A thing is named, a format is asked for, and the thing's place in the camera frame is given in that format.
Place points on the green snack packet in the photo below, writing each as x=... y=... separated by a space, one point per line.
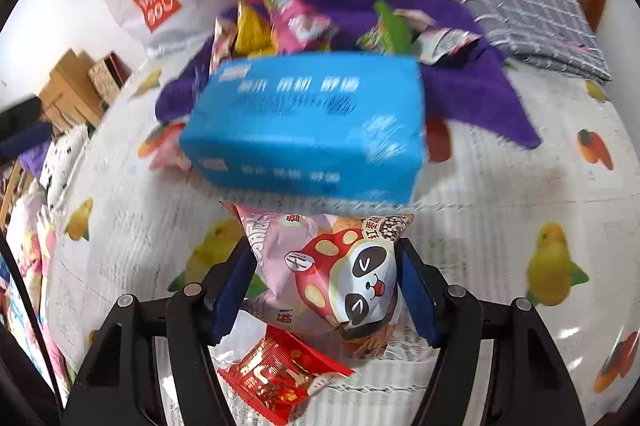
x=395 y=31

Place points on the pink panda snack bag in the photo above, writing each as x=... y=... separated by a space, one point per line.
x=325 y=276

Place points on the purple towel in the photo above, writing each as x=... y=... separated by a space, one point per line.
x=465 y=91

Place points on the woven patterned box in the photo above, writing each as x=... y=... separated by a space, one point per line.
x=107 y=76

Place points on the pink printed cloth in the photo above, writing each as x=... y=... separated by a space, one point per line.
x=27 y=231

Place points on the gold triangular snack packet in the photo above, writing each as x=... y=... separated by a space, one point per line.
x=252 y=31

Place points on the blue tissue pack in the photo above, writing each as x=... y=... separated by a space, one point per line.
x=310 y=121

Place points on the red snack packet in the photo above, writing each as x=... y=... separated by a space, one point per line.
x=275 y=376

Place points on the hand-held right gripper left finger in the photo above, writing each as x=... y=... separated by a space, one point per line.
x=232 y=291

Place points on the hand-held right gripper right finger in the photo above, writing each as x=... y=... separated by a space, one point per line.
x=417 y=296

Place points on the pale pink snack packet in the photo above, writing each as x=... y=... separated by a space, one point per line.
x=222 y=43

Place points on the fruit print sheet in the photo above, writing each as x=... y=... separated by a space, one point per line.
x=500 y=206

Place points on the white pink snack packet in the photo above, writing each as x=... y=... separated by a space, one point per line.
x=445 y=46

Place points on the brown cardboard box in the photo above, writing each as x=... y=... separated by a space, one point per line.
x=65 y=86

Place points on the grey checked folded cloth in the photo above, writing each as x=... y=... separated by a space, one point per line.
x=525 y=6

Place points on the dark blue cloth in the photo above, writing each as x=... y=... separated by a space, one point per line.
x=22 y=131

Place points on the white black-spotted cushion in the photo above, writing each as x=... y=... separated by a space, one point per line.
x=62 y=161

